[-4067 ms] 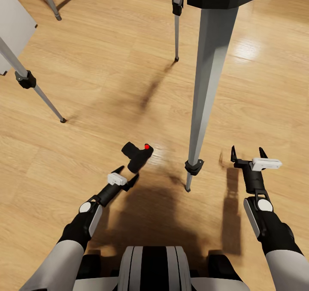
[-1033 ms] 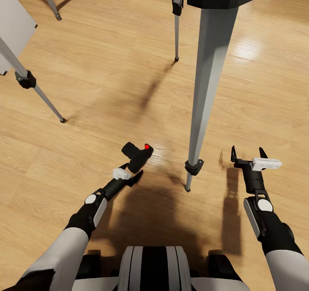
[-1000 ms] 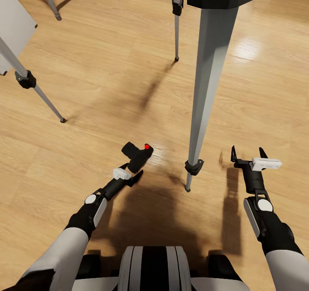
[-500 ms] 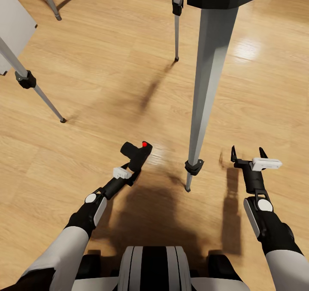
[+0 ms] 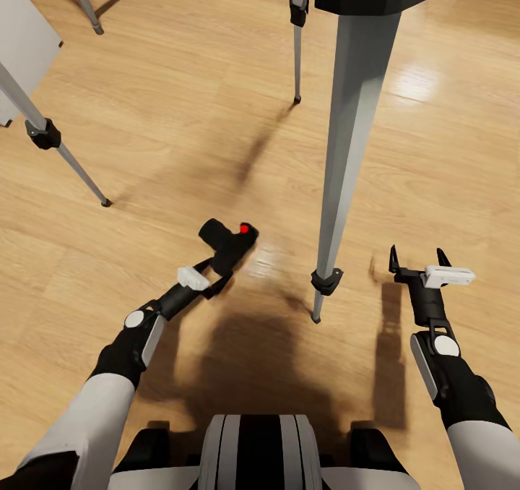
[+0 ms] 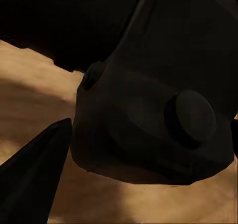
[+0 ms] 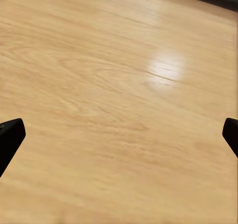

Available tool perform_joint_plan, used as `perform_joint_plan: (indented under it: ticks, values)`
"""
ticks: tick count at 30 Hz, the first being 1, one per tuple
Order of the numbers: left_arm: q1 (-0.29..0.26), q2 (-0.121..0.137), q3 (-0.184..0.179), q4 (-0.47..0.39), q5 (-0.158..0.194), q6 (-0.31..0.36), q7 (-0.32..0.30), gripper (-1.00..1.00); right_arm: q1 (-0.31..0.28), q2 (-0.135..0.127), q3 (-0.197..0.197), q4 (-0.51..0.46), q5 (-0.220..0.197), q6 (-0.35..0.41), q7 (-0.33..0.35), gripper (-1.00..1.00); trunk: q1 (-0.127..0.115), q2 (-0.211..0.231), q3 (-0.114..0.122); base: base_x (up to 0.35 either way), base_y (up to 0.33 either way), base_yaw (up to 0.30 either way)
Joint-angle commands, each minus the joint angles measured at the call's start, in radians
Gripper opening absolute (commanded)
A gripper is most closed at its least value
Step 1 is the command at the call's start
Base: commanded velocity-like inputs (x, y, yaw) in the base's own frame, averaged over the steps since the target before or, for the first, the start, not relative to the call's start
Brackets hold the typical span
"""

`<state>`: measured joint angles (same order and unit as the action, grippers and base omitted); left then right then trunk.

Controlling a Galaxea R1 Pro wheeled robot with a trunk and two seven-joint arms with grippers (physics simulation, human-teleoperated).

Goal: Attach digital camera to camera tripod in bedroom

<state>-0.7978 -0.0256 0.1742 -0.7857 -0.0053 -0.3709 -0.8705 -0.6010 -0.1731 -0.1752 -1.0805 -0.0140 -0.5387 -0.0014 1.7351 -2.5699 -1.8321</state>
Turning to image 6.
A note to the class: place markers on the digital camera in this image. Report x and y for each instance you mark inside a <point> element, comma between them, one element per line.
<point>160,84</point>

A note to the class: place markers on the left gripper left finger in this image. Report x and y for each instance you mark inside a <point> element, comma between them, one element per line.
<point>29,179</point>

